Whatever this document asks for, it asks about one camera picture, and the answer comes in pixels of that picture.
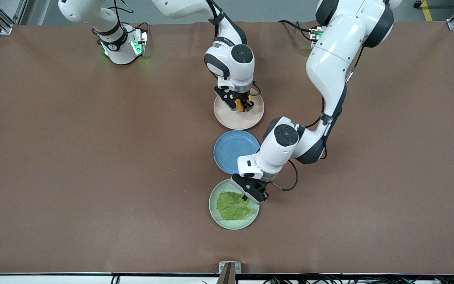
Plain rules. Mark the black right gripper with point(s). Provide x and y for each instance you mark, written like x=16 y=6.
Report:
x=243 y=99

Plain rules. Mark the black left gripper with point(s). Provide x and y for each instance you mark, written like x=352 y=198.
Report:
x=265 y=190

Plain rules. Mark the yellow lemon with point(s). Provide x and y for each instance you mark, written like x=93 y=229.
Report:
x=240 y=105

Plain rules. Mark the green lettuce leaf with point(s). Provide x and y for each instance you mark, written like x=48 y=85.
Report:
x=233 y=207

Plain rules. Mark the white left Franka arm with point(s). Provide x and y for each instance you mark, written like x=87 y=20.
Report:
x=329 y=67

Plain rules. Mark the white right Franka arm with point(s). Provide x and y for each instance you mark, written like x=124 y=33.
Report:
x=235 y=69

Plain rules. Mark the beige round plate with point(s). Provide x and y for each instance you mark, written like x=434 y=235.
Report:
x=231 y=118

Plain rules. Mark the light green round plate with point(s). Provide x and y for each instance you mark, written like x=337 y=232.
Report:
x=233 y=225

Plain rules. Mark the blue round plate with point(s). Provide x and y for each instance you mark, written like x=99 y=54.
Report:
x=231 y=150

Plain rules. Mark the silver base connector box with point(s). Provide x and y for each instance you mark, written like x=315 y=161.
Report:
x=315 y=39
x=140 y=43

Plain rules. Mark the brown table cover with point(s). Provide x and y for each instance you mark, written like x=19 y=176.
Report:
x=93 y=177

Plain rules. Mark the silver metal bracket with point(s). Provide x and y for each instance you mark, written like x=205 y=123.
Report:
x=229 y=272

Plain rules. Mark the white table edge rail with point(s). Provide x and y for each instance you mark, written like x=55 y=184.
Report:
x=53 y=279

